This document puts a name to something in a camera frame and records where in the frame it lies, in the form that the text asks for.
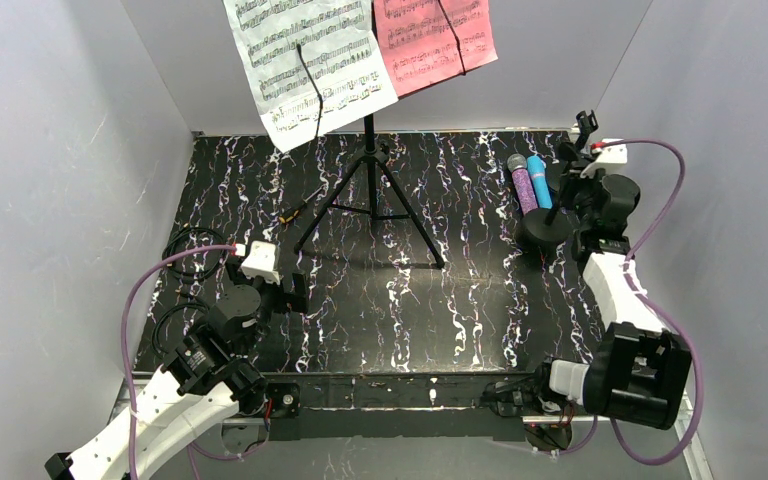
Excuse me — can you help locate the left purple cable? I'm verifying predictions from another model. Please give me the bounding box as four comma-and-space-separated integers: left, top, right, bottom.
120, 244, 249, 480

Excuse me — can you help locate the black round-base mic stand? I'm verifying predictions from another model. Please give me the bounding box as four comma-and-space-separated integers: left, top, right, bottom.
546, 110, 599, 194
515, 174, 573, 246

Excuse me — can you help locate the black tripod music stand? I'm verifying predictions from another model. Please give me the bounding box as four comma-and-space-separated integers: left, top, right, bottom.
293, 114, 445, 269

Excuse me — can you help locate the purple glitter microphone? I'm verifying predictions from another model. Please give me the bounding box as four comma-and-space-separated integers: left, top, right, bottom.
507, 153, 538, 215

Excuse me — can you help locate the white sheet music page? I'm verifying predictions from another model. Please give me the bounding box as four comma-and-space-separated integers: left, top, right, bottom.
223, 0, 398, 153

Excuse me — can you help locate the pink sheet music page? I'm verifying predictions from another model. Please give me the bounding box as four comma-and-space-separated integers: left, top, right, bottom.
373, 0, 498, 98

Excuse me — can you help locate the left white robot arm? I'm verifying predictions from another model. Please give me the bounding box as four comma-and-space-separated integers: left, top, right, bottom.
45, 273, 309, 479

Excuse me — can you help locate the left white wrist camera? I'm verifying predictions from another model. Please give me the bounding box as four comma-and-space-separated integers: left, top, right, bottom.
240, 240, 282, 285

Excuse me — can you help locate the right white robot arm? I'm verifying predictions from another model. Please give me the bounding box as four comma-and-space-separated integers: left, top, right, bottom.
544, 172, 692, 430

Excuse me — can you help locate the blue toy microphone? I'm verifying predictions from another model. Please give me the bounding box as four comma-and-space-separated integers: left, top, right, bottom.
526, 155, 553, 209

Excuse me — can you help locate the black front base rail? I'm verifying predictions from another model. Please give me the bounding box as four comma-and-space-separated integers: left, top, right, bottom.
224, 370, 577, 444

